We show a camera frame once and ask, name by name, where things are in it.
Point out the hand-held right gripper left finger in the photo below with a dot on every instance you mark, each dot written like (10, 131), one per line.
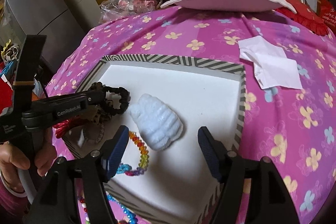
(118, 150)

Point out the red bag with gold print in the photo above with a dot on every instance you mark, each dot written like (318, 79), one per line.
(328, 14)

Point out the shiny red bow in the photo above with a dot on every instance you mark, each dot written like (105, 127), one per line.
(61, 128)

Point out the white paper sheet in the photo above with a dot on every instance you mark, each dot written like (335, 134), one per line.
(278, 71)

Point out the red fringed cushion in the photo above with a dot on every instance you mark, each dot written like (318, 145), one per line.
(302, 11)

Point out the white fluffy hair clip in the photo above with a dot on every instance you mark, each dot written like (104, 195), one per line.
(157, 121)

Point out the clear plastic bag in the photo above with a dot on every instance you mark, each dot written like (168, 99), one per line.
(123, 7)

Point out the striped cardboard box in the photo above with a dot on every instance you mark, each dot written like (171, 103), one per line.
(183, 98)

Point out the leopard burlap bow hair clip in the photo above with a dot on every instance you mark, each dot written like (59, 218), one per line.
(101, 116)

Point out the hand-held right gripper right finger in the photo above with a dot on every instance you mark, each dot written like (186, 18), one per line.
(210, 153)

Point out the grey refrigerator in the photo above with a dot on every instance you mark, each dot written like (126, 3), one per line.
(44, 11)

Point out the pink floral bedsheet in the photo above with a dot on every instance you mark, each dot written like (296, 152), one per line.
(275, 121)

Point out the person's left hand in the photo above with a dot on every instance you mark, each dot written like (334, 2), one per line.
(47, 153)

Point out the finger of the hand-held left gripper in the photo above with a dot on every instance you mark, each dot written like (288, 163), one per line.
(95, 98)

